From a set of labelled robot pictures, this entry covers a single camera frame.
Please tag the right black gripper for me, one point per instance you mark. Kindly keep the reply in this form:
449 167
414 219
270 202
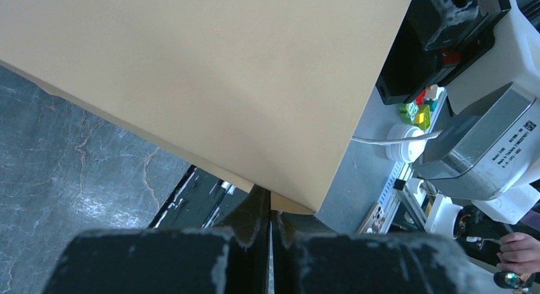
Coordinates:
436 42

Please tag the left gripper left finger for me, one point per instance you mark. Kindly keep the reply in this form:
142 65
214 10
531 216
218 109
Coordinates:
230 257

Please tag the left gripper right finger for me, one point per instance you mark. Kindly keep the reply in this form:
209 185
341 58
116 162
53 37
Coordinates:
326 262

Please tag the brown paper bag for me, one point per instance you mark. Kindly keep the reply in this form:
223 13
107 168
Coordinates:
256 92

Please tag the person's bare hand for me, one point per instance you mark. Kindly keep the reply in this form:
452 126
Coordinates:
519 253

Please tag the colourful toy blocks pile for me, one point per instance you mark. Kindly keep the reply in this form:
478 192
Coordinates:
420 112

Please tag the white cup outside cell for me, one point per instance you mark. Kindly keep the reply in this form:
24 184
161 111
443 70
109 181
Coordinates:
405 151

